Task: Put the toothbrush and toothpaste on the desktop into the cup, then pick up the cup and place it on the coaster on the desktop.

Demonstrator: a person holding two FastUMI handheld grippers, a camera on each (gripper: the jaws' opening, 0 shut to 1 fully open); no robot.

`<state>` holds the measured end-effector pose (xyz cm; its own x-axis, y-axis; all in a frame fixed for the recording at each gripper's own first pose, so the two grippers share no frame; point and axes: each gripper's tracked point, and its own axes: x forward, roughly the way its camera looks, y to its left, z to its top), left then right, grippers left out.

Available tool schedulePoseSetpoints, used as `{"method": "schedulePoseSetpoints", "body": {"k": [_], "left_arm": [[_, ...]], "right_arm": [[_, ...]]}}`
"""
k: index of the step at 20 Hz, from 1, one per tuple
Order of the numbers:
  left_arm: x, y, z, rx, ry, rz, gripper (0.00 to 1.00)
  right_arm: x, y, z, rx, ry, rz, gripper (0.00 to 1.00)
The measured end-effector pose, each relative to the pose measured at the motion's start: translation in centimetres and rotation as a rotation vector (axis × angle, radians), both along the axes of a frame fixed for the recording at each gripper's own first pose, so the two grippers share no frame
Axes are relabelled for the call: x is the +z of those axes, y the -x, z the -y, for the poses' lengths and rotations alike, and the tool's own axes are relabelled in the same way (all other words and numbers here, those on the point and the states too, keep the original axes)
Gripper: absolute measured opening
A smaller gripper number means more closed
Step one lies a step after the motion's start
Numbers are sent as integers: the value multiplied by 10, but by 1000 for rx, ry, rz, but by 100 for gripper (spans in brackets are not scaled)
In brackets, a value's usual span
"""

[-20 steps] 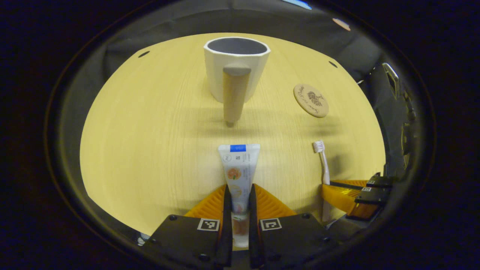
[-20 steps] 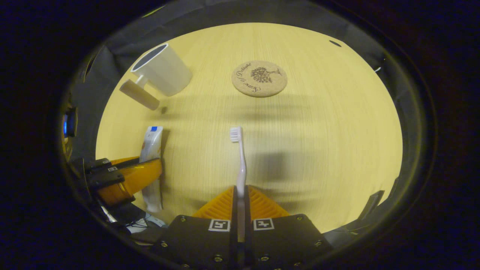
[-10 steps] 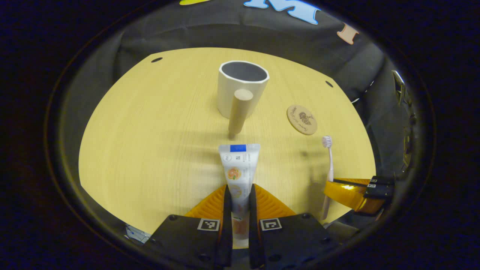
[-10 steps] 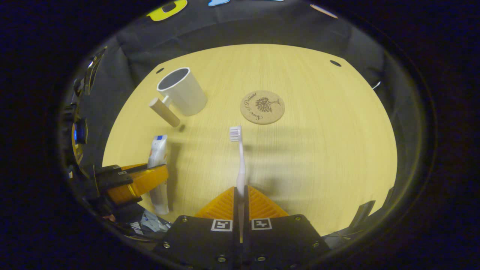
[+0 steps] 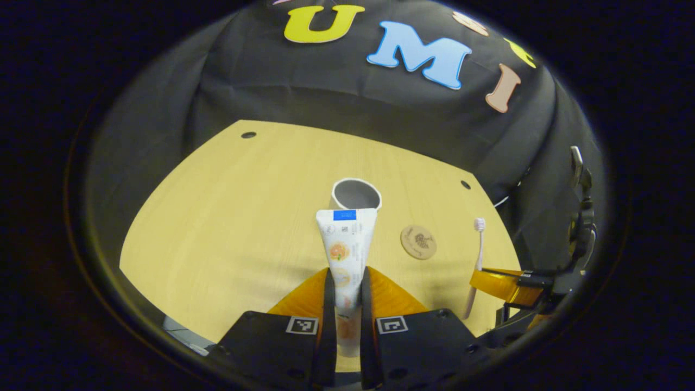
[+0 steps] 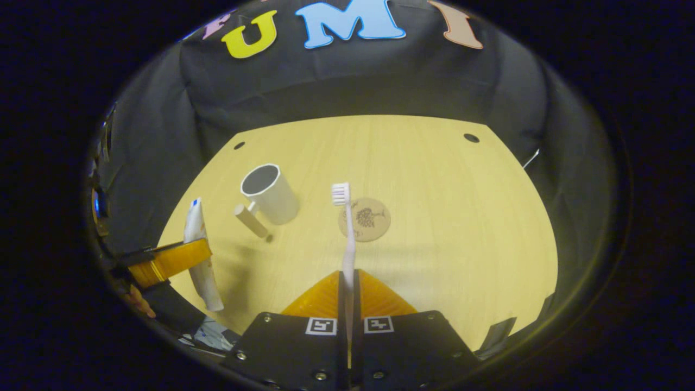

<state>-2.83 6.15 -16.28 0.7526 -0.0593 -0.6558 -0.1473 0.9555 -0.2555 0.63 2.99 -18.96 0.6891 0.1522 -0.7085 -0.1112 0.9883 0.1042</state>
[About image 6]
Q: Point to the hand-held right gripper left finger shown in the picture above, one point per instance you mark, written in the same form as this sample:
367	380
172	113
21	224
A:
293	353

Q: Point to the pink white toothbrush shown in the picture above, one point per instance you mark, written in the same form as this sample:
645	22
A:
349	255

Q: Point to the white blue patterned fabric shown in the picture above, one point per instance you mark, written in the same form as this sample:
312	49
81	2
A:
212	334

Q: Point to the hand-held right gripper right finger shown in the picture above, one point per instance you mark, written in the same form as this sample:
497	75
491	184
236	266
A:
407	353

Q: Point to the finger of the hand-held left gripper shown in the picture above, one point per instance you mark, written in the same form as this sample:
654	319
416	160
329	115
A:
174	260

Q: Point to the white toothpaste tube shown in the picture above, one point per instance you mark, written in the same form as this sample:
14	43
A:
193	228

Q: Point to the round wooden coaster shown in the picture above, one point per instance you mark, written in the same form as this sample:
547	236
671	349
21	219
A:
374	217

